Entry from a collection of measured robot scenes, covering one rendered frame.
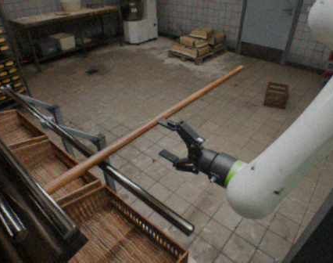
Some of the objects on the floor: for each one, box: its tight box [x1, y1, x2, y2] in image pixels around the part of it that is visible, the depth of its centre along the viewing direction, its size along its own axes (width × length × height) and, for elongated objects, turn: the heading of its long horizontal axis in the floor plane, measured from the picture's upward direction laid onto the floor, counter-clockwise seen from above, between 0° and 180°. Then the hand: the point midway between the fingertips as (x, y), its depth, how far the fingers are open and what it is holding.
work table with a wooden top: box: [9, 5, 122, 72], centre depth 496 cm, size 220×80×90 cm, turn 139°
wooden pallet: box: [168, 45, 227, 66], centre depth 510 cm, size 120×80×14 cm, turn 139°
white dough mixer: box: [119, 0, 157, 45], centre depth 562 cm, size 92×59×132 cm, turn 139°
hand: (162, 138), depth 78 cm, fingers open, 13 cm apart
